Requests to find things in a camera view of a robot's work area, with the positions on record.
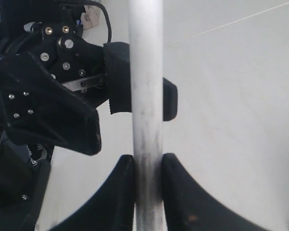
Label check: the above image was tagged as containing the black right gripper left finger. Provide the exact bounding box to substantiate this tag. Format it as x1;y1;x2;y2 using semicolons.
53;155;136;231

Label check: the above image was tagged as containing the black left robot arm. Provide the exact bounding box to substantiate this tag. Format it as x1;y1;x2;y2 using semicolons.
0;0;131;231

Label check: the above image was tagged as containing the white drumstick front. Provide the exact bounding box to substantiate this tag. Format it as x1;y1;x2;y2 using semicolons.
128;0;163;231

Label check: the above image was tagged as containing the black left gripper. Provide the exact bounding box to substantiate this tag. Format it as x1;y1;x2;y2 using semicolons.
0;0;132;154

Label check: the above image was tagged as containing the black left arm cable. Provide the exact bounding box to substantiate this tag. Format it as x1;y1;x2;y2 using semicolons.
84;0;113;44

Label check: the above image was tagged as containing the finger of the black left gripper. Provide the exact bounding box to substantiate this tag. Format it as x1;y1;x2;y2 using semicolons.
163;78;178;121

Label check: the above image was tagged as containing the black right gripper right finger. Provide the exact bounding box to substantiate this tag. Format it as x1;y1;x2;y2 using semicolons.
161;153;263;231

